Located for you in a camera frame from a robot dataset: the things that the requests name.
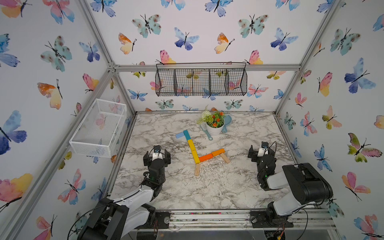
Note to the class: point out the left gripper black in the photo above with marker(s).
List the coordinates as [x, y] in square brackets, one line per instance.
[147, 161]

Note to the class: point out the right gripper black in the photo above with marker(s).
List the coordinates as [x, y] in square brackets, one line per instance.
[254, 153]

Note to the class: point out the natural wood block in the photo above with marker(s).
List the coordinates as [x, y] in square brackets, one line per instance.
[225, 158]
[197, 170]

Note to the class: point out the light blue block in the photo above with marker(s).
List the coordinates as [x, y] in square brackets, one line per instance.
[180, 135]

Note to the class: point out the yellow block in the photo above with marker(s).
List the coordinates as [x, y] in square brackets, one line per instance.
[196, 157]
[192, 146]

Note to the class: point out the teal block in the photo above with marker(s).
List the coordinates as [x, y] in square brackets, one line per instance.
[187, 135]

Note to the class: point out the red orange block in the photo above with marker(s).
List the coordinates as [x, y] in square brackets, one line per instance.
[206, 157]

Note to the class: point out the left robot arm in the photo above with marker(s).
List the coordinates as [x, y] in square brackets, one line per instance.
[113, 219]

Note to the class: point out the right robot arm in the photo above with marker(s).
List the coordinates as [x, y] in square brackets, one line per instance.
[307, 187]

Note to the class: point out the light blue dustpan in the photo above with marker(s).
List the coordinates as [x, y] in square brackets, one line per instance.
[227, 121]

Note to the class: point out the white flower pot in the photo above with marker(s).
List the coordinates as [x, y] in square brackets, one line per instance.
[214, 131]

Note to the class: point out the white mesh basket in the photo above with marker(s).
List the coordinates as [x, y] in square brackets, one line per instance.
[99, 130]

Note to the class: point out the artificial green orange plant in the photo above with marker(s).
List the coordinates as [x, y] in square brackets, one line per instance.
[215, 119]

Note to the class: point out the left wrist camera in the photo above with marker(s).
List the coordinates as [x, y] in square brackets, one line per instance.
[157, 152]

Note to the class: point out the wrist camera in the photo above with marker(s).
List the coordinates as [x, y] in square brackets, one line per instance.
[157, 152]
[264, 149]

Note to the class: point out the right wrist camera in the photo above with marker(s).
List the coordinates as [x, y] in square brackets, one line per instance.
[264, 149]

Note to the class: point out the teal small brush handle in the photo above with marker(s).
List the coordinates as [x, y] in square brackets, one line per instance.
[205, 130]

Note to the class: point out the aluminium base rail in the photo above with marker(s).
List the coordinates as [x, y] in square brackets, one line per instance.
[227, 220]

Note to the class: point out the black wire basket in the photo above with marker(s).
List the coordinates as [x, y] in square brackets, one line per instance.
[201, 79]

